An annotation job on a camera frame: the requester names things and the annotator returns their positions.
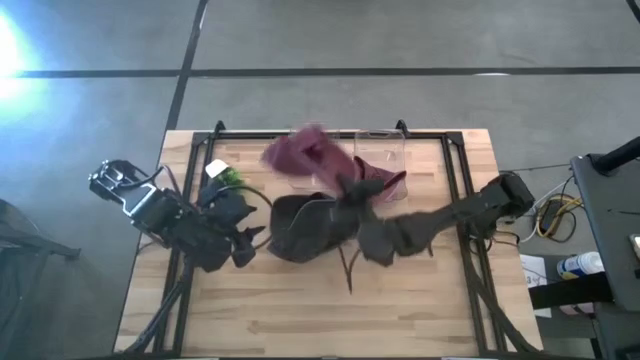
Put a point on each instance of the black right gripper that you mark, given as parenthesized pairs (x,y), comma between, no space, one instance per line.
(377,240)

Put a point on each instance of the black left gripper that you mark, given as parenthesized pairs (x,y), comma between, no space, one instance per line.
(215,250)

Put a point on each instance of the maroon baseball cap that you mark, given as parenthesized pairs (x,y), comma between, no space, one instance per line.
(310,155)
(394,181)

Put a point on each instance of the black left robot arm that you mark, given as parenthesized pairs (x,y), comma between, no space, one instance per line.
(150,210)

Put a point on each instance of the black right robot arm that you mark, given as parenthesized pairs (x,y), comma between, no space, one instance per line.
(475,210)

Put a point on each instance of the clear plastic bin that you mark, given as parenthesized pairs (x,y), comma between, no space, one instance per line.
(300,182)
(380,145)

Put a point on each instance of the small green object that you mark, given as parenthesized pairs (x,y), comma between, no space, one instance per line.
(232,176)

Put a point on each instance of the small white card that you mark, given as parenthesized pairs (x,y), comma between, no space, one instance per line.
(216,167)

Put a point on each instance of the white paper sheet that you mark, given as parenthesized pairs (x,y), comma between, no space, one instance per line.
(535,275)

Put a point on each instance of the black chair base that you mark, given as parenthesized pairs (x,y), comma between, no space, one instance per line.
(30,245)

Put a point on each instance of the white canister with blue label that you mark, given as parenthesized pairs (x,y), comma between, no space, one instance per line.
(580,265)

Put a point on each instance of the black equipment cart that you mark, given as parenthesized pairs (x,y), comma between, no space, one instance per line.
(612,225)

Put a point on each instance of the black metal table frame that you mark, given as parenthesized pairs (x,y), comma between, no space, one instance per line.
(425,135)

